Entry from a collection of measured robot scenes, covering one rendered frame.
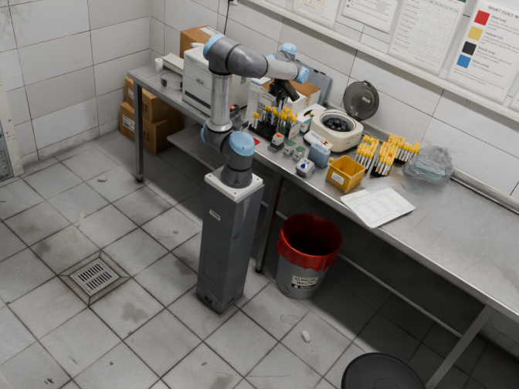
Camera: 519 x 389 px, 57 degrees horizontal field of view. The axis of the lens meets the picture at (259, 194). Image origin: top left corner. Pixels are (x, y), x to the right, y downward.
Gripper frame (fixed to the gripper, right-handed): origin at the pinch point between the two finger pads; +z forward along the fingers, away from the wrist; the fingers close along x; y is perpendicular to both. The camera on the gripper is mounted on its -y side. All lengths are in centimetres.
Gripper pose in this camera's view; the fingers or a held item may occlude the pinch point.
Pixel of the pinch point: (279, 111)
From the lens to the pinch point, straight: 253.3
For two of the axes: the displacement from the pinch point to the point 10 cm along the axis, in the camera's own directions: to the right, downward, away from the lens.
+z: -1.4, 7.5, 6.5
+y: -7.6, -5.0, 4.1
